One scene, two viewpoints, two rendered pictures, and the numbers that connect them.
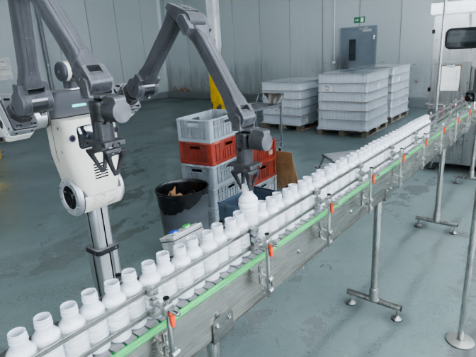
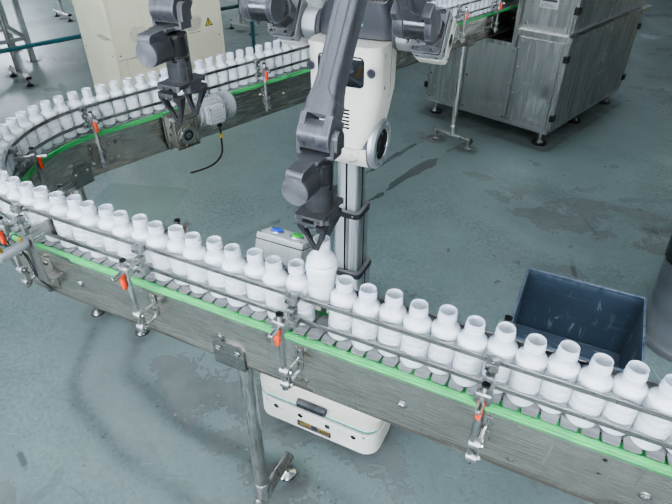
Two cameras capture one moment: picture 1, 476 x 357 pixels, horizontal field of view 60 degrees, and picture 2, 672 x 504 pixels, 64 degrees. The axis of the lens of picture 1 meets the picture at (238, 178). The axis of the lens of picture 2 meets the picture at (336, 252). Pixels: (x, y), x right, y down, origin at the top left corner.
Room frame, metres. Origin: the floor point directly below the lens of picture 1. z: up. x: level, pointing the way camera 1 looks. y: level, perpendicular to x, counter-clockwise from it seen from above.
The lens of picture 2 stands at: (1.17, -0.97, 1.90)
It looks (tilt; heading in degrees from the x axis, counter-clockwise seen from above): 35 degrees down; 76
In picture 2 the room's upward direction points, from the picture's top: straight up
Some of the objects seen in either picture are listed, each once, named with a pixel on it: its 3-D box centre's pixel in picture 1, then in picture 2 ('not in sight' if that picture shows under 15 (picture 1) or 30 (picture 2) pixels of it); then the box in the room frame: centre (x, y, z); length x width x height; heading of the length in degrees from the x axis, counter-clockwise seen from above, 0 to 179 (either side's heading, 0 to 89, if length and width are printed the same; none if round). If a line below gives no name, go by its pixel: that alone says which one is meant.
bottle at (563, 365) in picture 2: (320, 187); (559, 376); (1.77, -0.37, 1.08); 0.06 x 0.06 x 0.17
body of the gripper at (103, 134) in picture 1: (103, 132); (179, 71); (1.13, 0.36, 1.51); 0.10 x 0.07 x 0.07; 50
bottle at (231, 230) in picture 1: (231, 241); (276, 287); (1.28, 0.03, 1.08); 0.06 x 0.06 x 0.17
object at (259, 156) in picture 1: (248, 151); not in sight; (4.68, -0.14, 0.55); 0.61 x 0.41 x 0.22; 143
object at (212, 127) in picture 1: (211, 125); not in sight; (4.07, 0.23, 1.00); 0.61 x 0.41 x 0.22; 147
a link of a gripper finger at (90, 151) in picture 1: (103, 156); (189, 98); (1.14, 0.38, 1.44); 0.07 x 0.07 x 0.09; 50
